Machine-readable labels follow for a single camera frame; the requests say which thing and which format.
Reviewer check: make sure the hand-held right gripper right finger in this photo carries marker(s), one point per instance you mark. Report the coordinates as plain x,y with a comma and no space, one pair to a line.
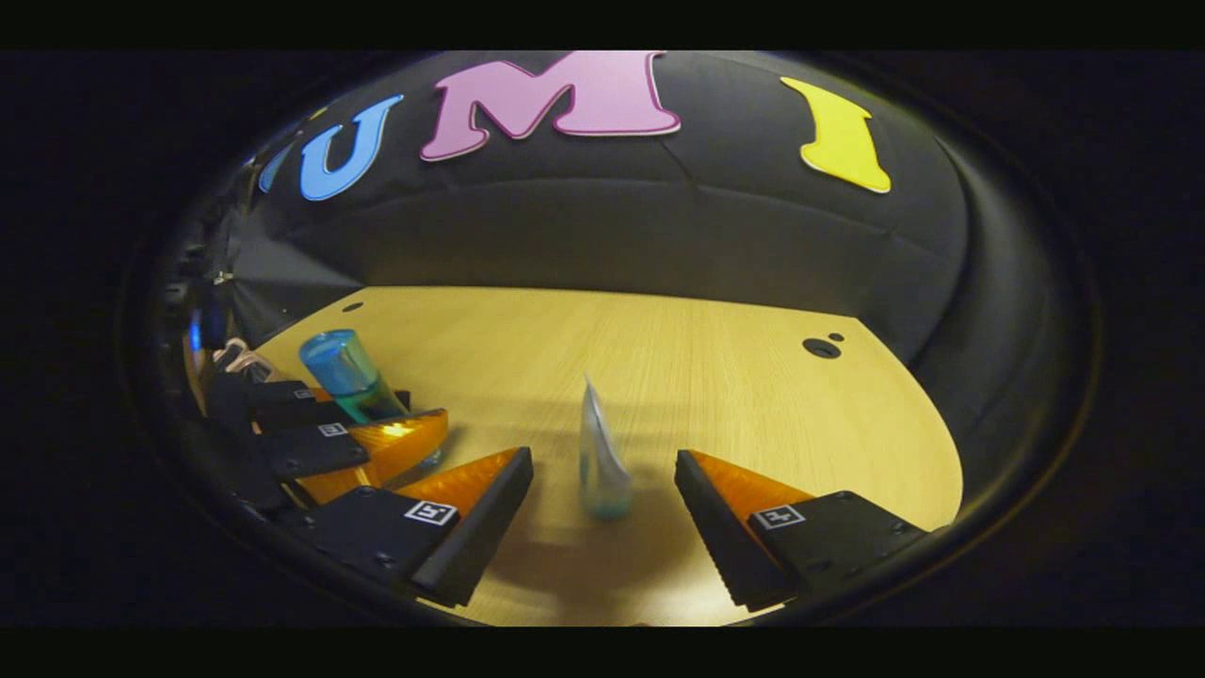
725,541

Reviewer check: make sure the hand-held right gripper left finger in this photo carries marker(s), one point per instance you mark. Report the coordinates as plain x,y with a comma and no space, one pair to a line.
480,532

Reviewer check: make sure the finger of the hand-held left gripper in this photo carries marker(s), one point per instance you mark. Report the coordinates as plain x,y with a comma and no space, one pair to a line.
264,400
311,452

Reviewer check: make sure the clear blue bottle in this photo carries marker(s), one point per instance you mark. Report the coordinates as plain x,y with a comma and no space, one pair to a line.
344,367

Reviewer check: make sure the white tube with teal cap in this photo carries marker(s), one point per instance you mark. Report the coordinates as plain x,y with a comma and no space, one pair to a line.
602,471

